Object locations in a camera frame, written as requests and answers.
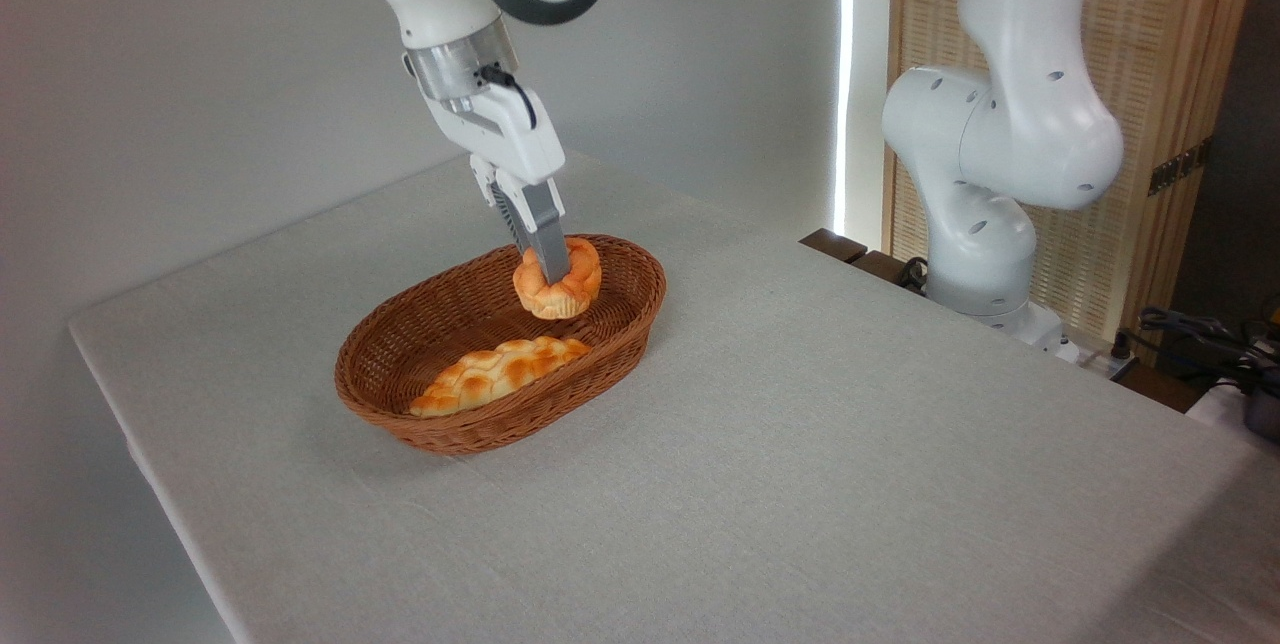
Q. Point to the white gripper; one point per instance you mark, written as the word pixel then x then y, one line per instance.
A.
pixel 505 139

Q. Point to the round orange bread bun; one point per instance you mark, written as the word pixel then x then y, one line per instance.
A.
pixel 570 292

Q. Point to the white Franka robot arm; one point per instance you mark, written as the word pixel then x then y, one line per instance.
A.
pixel 1010 124

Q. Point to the long braided bread loaf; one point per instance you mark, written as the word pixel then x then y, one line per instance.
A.
pixel 495 374

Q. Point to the brown oval wicker basket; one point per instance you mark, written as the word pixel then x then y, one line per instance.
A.
pixel 400 344

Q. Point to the dark brown wooden block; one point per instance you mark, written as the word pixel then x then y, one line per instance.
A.
pixel 885 269
pixel 832 244

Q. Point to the grey linen tablecloth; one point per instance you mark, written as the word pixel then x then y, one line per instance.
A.
pixel 850 524

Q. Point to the metal screen hinge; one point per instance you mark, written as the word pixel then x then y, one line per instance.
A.
pixel 1180 167

